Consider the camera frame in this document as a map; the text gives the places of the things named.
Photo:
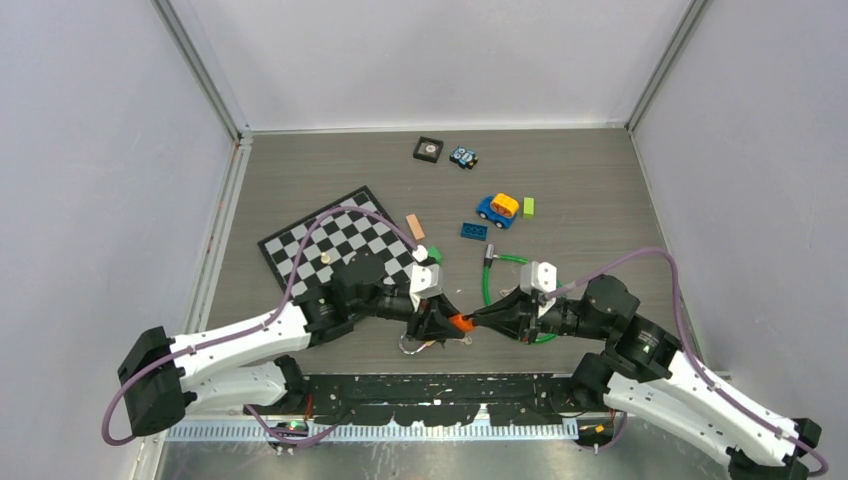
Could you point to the lime green block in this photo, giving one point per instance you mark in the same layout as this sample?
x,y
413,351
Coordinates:
x,y
528,207

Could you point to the blue toy brick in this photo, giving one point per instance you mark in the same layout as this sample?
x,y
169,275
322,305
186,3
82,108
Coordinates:
x,y
474,231

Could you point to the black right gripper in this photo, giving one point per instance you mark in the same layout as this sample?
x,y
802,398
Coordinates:
x,y
516,314

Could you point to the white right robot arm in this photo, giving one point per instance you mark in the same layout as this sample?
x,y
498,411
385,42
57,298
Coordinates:
x,y
644,370

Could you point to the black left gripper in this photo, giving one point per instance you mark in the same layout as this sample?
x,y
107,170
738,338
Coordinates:
x,y
431,319

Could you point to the aluminium frame rail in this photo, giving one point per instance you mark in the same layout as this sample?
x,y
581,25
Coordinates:
x,y
215,241

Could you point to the green toy brick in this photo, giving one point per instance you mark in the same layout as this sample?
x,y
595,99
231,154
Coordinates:
x,y
434,255

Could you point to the brass padlock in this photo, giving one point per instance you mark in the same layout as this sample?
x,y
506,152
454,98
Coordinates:
x,y
409,346

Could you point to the black square box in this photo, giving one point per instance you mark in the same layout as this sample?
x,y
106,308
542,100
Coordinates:
x,y
428,149

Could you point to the blue yellow toy car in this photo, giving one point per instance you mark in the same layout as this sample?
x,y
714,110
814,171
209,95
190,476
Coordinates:
x,y
500,209

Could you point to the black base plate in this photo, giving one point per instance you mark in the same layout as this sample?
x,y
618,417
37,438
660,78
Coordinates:
x,y
436,400

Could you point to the orange black padlock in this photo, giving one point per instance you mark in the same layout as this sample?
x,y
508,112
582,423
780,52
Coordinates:
x,y
463,323

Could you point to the green cable lock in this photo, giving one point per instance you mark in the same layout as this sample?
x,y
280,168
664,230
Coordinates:
x,y
498,273

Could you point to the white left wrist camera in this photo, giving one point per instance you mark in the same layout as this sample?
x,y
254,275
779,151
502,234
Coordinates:
x,y
426,278

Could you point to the blue owl toy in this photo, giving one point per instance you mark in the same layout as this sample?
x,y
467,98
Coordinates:
x,y
464,158

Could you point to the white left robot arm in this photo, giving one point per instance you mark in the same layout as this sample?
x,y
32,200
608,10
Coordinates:
x,y
165,377

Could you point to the small wooden block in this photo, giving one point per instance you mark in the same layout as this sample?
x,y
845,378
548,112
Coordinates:
x,y
415,226

